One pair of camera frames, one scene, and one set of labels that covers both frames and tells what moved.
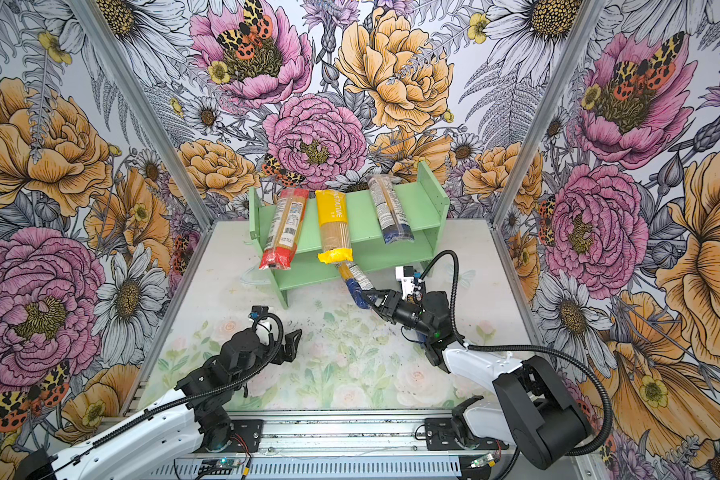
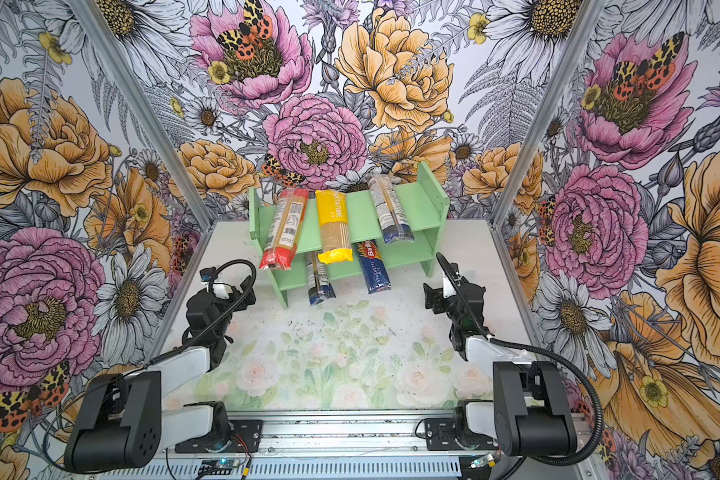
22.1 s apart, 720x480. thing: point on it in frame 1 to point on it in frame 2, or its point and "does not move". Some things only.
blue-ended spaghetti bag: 357,283 to 319,287
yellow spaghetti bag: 335,233 does not move
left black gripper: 290,347 to 238,294
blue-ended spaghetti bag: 392,220 does not move
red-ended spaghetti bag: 285,229 does not move
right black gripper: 389,305 to 433,296
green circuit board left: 217,466 does not move
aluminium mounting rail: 400,433 does not move
